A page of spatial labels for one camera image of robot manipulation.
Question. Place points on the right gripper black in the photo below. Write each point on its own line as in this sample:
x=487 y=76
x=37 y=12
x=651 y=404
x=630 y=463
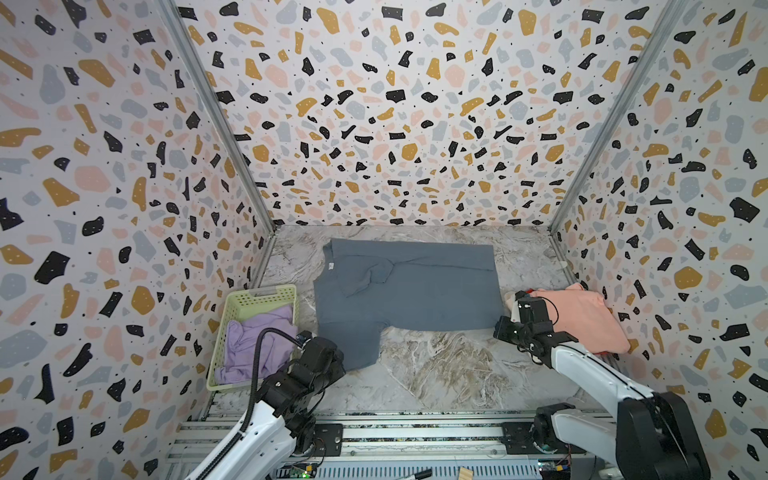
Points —
x=505 y=328

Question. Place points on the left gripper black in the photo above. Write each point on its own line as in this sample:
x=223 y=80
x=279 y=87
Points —
x=338 y=369

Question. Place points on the grey-blue t-shirt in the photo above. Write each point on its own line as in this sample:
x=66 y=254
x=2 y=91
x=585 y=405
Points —
x=369 y=286

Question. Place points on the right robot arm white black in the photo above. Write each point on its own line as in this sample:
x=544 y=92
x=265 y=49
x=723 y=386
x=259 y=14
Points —
x=647 y=435

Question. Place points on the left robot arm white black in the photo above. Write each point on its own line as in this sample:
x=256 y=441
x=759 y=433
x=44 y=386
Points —
x=279 y=423

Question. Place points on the folded beige t-shirt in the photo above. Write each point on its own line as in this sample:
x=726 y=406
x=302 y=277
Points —
x=511 y=302

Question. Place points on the folded pink t-shirt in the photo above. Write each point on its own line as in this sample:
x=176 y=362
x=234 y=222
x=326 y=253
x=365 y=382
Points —
x=584 y=315

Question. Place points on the left circuit board green LED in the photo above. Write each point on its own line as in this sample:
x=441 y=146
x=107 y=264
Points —
x=298 y=471

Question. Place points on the light green plastic basket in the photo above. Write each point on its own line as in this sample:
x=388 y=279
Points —
x=246 y=314

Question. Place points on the right wooden block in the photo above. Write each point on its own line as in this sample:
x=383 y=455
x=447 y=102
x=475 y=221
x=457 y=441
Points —
x=465 y=474

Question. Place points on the black marker pen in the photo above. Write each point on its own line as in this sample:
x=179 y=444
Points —
x=420 y=475

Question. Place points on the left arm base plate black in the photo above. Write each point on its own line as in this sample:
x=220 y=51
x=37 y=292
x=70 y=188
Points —
x=323 y=440

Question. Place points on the aluminium rail frame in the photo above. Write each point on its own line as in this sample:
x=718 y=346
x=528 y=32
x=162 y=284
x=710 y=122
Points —
x=390 y=446

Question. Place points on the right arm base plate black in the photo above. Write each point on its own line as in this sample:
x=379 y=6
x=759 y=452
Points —
x=518 y=439

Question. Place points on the right circuit board with wires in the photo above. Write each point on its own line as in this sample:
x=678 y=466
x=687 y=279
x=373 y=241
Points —
x=554 y=470

